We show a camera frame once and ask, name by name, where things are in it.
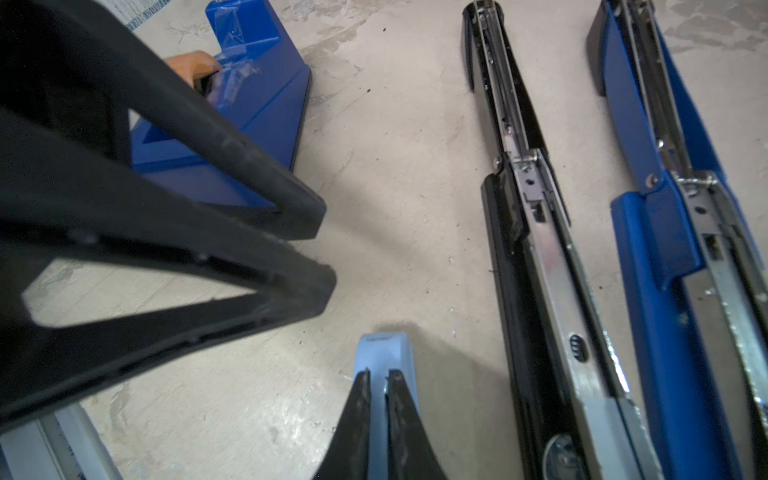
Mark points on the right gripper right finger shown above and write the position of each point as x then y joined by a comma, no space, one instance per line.
410,454

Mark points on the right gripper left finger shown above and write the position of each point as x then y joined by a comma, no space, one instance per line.
347,456

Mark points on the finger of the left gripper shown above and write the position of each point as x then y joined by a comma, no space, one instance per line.
70,74
45,368

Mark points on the blue and black stapler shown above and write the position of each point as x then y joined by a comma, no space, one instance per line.
693,278

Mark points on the blue tape dispenser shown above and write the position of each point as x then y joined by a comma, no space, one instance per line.
262,89

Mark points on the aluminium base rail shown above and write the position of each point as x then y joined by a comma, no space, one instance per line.
61,445

